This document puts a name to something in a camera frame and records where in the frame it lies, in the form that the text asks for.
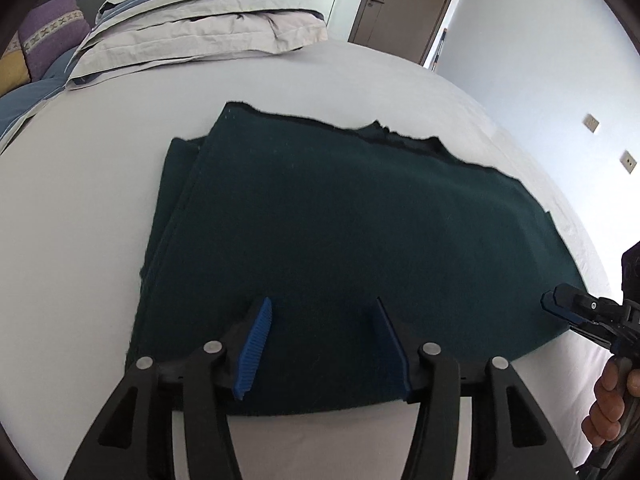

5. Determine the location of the purple pillow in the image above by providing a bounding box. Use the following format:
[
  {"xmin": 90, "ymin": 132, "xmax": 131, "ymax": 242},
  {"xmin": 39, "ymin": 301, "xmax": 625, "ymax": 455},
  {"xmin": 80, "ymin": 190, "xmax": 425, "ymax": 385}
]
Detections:
[{"xmin": 20, "ymin": 0, "xmax": 92, "ymax": 81}]

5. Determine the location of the person's right hand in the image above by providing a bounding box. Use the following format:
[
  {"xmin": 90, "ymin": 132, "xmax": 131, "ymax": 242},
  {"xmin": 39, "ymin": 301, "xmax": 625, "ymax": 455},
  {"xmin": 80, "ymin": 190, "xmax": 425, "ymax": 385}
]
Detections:
[{"xmin": 581, "ymin": 359, "xmax": 640, "ymax": 449}]

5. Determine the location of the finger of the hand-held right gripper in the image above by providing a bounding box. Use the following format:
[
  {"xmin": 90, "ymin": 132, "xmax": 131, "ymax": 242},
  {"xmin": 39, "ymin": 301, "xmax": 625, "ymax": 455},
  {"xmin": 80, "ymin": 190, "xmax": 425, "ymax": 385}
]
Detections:
[
  {"xmin": 567, "ymin": 322, "xmax": 617, "ymax": 349},
  {"xmin": 541, "ymin": 284, "xmax": 626, "ymax": 327}
]

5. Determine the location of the folded striped duvet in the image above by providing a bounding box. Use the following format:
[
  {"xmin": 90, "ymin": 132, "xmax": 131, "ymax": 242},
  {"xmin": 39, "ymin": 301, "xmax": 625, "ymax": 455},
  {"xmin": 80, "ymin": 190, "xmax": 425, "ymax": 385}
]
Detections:
[{"xmin": 67, "ymin": 0, "xmax": 328, "ymax": 86}]

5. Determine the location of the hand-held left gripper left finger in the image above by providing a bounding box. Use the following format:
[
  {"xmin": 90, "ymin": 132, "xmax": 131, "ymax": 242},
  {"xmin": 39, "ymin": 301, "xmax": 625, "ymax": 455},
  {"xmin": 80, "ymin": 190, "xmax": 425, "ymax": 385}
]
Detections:
[{"xmin": 62, "ymin": 296, "xmax": 273, "ymax": 480}]

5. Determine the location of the dark green sweater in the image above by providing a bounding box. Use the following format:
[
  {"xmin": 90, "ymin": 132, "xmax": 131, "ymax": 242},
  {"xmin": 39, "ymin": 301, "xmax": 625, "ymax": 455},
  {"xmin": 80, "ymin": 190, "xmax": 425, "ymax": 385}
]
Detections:
[{"xmin": 125, "ymin": 101, "xmax": 593, "ymax": 418}]

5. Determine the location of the yellow pillow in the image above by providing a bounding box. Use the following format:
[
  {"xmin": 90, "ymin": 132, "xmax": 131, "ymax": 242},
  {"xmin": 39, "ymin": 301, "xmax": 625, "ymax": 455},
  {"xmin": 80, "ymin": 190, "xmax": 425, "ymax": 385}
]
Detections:
[{"xmin": 0, "ymin": 32, "xmax": 33, "ymax": 97}]

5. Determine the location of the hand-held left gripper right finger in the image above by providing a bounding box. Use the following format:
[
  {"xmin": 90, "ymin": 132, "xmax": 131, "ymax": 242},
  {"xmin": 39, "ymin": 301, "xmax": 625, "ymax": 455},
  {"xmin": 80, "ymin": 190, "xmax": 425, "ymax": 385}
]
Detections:
[{"xmin": 376, "ymin": 297, "xmax": 578, "ymax": 480}]

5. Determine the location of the blue blanket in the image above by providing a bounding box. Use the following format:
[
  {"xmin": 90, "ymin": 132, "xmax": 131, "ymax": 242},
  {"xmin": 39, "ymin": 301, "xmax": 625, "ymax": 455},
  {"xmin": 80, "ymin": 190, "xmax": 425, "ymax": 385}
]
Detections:
[{"xmin": 0, "ymin": 50, "xmax": 81, "ymax": 143}]

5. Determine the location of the brown door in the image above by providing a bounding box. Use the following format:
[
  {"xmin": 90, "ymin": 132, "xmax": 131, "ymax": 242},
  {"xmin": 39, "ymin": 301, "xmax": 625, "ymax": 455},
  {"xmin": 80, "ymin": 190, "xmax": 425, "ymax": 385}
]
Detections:
[{"xmin": 348, "ymin": 0, "xmax": 468, "ymax": 64}]

